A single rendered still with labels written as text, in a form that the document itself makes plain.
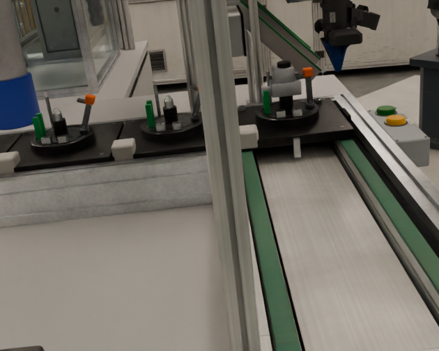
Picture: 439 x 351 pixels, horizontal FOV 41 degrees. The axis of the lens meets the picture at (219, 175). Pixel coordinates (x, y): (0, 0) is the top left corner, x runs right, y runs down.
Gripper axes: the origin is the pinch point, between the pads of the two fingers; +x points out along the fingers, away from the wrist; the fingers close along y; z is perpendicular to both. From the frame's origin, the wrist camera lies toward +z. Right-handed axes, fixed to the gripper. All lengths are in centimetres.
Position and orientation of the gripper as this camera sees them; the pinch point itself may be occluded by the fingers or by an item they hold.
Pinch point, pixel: (337, 56)
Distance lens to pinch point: 131.3
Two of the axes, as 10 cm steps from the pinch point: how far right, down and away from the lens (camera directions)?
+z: 9.9, -1.2, 0.0
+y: -0.4, -3.9, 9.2
